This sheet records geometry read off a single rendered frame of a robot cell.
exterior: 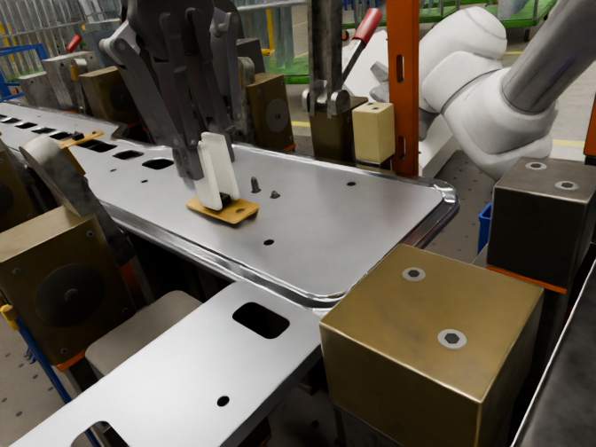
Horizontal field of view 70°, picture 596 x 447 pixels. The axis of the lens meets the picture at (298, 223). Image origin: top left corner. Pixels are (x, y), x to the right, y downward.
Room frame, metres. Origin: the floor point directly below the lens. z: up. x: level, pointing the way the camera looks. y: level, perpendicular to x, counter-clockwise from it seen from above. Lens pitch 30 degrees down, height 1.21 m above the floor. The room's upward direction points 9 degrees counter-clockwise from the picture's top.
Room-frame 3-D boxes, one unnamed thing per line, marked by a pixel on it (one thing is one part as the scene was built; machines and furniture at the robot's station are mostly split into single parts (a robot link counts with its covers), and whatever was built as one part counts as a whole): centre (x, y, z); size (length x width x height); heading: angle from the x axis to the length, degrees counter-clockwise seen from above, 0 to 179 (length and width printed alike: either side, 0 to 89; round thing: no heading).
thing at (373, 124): (0.47, -0.10, 0.88); 0.04 x 0.04 x 0.37; 44
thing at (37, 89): (1.32, 0.65, 0.88); 0.12 x 0.07 x 0.36; 134
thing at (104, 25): (1.17, 0.29, 1.16); 0.37 x 0.14 x 0.02; 44
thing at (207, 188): (0.40, 0.08, 1.05); 0.03 x 0.01 x 0.07; 44
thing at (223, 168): (0.41, 0.07, 1.05); 0.03 x 0.01 x 0.07; 44
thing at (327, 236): (0.78, 0.39, 1.00); 1.38 x 0.22 x 0.02; 44
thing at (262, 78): (0.71, 0.02, 0.88); 0.11 x 0.07 x 0.37; 134
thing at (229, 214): (0.41, 0.08, 1.01); 0.08 x 0.04 x 0.01; 44
